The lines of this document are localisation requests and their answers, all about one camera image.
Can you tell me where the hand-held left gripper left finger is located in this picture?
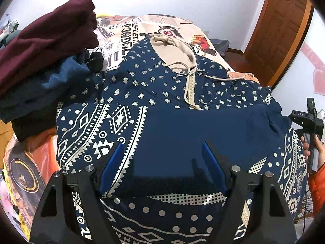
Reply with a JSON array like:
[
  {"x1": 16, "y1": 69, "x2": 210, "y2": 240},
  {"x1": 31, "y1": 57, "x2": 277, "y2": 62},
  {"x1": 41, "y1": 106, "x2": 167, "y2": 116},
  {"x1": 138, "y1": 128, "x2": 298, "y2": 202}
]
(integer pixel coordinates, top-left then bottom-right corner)
[{"x1": 29, "y1": 142, "x2": 124, "y2": 244}]

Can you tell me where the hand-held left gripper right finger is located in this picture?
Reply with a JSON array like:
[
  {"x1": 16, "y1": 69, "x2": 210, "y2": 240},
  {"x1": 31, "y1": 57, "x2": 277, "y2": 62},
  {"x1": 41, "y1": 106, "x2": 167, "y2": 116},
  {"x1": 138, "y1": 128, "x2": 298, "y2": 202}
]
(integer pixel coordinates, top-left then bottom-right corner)
[{"x1": 201, "y1": 142, "x2": 297, "y2": 244}]

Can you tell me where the navy patterned zip hoodie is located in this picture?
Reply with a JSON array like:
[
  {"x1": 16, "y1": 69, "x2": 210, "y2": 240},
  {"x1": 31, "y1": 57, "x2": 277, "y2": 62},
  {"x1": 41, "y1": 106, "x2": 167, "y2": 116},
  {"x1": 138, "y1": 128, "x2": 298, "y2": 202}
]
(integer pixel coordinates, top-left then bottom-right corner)
[{"x1": 54, "y1": 34, "x2": 309, "y2": 244}]

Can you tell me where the person's right forearm orange sleeve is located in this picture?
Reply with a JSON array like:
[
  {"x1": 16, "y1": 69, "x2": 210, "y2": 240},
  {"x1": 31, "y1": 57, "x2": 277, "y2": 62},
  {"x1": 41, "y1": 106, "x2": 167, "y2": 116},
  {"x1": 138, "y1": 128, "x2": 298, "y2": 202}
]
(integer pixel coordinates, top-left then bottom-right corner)
[{"x1": 308, "y1": 164, "x2": 325, "y2": 220}]

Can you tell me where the person's right hand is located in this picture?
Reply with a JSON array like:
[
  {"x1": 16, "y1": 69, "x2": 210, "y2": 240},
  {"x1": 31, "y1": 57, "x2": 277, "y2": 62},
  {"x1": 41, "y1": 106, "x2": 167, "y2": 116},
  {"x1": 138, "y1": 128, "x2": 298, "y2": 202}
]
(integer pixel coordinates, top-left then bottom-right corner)
[{"x1": 301, "y1": 136, "x2": 325, "y2": 174}]

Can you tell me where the black garment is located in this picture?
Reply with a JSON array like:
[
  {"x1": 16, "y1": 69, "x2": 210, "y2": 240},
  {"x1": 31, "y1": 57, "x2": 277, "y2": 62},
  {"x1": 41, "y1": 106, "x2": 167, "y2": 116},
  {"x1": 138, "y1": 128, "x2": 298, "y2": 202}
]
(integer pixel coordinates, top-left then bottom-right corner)
[{"x1": 11, "y1": 107, "x2": 61, "y2": 142}]

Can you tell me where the brown wooden door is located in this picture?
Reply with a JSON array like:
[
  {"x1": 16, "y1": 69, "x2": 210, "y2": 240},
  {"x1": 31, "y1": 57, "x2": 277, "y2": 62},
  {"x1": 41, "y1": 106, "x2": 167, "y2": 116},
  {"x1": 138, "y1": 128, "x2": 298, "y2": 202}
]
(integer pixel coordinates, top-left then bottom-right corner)
[{"x1": 243, "y1": 0, "x2": 315, "y2": 87}]

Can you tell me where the blue denim garment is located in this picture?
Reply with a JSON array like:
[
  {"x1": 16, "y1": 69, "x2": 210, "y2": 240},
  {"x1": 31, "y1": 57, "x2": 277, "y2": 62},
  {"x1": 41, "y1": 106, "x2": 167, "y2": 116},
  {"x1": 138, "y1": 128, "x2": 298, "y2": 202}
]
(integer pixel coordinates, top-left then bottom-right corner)
[{"x1": 0, "y1": 53, "x2": 102, "y2": 123}]

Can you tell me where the black face mask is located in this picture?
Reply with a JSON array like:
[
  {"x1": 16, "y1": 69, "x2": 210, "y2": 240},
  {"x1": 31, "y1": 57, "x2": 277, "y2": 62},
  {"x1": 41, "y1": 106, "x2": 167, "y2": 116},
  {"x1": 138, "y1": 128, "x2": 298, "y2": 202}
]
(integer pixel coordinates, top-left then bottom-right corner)
[{"x1": 86, "y1": 47, "x2": 104, "y2": 73}]

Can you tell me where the dark grey cloth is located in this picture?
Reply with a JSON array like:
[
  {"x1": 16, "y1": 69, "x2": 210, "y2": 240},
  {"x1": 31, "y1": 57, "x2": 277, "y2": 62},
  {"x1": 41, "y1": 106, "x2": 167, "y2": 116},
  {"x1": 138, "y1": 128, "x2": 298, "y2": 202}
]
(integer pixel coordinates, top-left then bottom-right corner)
[{"x1": 210, "y1": 38, "x2": 229, "y2": 56}]

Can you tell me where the printed blanket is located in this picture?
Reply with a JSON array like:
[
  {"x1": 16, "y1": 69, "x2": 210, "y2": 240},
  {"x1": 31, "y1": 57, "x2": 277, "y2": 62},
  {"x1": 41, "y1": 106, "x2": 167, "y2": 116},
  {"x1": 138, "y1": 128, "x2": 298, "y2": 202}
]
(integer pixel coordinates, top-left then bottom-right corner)
[{"x1": 2, "y1": 14, "x2": 260, "y2": 235}]

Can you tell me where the maroon garment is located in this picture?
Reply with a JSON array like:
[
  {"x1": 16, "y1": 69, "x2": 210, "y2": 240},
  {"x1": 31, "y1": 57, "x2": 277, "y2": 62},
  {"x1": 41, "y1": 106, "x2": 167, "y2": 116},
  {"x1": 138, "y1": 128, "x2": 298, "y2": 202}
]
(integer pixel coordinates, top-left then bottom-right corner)
[{"x1": 0, "y1": 0, "x2": 100, "y2": 94}]

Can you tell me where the dark green cloth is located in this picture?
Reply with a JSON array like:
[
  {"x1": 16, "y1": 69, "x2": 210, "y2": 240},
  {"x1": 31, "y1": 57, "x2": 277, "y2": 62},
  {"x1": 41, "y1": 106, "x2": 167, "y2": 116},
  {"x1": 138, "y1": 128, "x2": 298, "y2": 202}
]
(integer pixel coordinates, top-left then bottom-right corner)
[{"x1": 0, "y1": 29, "x2": 23, "y2": 50}]

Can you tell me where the black cable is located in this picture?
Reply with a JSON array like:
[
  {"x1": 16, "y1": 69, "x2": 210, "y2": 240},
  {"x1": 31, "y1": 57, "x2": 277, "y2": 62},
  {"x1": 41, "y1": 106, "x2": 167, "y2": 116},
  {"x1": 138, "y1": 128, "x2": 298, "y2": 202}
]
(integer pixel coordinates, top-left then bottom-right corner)
[{"x1": 301, "y1": 180, "x2": 312, "y2": 234}]

